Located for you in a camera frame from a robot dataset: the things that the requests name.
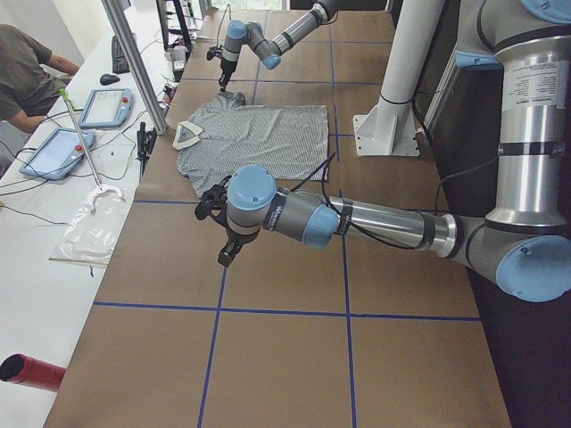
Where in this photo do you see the metal reacher grabber tool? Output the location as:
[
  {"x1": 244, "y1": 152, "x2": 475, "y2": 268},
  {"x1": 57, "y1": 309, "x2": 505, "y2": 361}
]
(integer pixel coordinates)
[{"x1": 59, "y1": 88, "x2": 124, "y2": 215}]

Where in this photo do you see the aluminium frame post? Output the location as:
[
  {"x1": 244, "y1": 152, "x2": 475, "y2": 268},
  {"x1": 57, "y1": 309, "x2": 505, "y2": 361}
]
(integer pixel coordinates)
[{"x1": 102, "y1": 0, "x2": 168, "y2": 136}]

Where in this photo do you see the seated person in grey shirt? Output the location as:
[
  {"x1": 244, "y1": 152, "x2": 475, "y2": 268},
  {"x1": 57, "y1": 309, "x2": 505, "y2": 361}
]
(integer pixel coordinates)
[{"x1": 1, "y1": 24, "x2": 79, "y2": 134}]

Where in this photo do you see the black handheld tool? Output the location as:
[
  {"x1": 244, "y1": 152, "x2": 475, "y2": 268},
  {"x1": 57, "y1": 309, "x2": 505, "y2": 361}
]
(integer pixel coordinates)
[{"x1": 137, "y1": 121, "x2": 157, "y2": 180}]

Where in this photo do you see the near blue teach pendant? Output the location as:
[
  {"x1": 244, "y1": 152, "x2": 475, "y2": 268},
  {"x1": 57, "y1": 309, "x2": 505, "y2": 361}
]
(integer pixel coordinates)
[{"x1": 19, "y1": 128, "x2": 84, "y2": 180}]

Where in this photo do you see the blue teach pendant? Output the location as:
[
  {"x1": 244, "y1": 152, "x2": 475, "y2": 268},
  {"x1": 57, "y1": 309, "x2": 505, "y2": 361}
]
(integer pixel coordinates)
[
  {"x1": 79, "y1": 88, "x2": 134, "y2": 129},
  {"x1": 19, "y1": 128, "x2": 84, "y2": 180}
]

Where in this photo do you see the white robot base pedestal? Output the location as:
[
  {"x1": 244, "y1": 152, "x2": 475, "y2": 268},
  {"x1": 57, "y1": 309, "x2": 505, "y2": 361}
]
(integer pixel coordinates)
[{"x1": 353, "y1": 0, "x2": 444, "y2": 157}]

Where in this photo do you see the black computer mouse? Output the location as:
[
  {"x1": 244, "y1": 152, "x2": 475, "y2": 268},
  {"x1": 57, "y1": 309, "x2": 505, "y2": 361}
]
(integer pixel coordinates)
[{"x1": 99, "y1": 73, "x2": 120, "y2": 86}]

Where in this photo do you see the clear plastic bag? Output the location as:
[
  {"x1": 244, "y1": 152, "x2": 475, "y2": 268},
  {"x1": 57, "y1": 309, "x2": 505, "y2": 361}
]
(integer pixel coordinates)
[{"x1": 49, "y1": 192, "x2": 130, "y2": 266}]

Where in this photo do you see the far blue teach pendant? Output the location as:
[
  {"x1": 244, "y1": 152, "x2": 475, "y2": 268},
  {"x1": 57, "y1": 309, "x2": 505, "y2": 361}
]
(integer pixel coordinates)
[{"x1": 79, "y1": 88, "x2": 134, "y2": 129}]

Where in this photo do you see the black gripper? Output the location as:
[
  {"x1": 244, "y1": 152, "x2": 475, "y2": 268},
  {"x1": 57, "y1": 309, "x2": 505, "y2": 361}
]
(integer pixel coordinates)
[
  {"x1": 206, "y1": 45, "x2": 237, "y2": 93},
  {"x1": 194, "y1": 176, "x2": 260, "y2": 267}
]

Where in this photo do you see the black keyboard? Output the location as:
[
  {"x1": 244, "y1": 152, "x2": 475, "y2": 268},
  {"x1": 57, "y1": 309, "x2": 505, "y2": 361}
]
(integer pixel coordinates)
[{"x1": 111, "y1": 36, "x2": 130, "y2": 74}]

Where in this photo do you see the blue white striped polo shirt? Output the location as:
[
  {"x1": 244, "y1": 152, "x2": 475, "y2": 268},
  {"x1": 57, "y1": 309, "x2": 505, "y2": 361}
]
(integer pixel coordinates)
[{"x1": 177, "y1": 93, "x2": 328, "y2": 196}]

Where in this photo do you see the red cylinder tube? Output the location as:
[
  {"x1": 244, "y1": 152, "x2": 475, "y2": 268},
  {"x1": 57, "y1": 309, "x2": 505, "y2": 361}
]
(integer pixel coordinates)
[{"x1": 1, "y1": 354, "x2": 66, "y2": 392}]

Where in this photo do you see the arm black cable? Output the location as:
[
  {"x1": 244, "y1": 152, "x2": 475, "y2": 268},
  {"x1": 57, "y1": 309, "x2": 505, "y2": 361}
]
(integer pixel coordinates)
[{"x1": 289, "y1": 151, "x2": 505, "y2": 251}]

